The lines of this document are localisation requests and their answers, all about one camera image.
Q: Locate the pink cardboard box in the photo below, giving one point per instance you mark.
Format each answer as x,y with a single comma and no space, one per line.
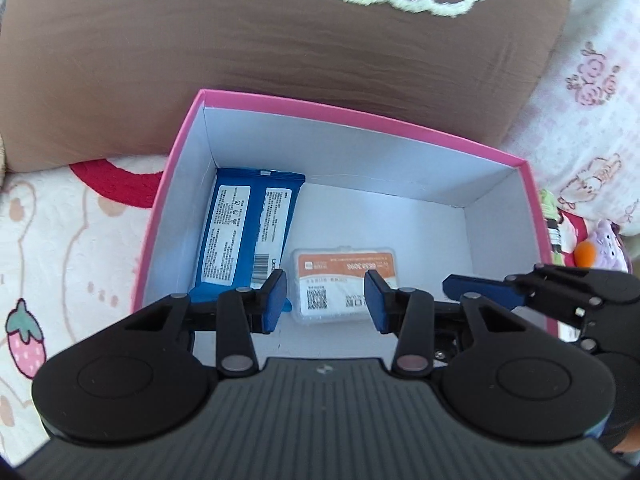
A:
400,210

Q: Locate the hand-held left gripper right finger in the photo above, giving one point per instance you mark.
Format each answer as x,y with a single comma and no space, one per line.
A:
376,302

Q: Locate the pink checked pillow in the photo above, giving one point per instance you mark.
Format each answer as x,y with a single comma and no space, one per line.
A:
600,110

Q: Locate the green yarn ball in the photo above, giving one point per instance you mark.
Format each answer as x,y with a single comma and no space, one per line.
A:
549,207

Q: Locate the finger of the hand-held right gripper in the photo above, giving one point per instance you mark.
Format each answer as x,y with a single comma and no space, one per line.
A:
475,287

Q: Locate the orange makeup sponge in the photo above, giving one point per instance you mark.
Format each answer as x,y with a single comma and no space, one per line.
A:
584,255

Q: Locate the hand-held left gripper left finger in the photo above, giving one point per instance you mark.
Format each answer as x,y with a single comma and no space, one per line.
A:
274,305

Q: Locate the brown embroidered pillow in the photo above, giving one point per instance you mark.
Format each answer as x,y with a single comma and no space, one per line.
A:
250,50

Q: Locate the clear case with orange label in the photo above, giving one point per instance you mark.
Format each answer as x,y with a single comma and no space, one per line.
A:
340,270

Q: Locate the purple plush toy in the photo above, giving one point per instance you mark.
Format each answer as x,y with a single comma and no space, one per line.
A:
607,245

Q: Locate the blue snack packet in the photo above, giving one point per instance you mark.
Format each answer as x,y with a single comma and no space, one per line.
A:
230,230

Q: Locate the printed bear blanket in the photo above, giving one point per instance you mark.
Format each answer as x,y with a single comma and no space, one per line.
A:
75,240

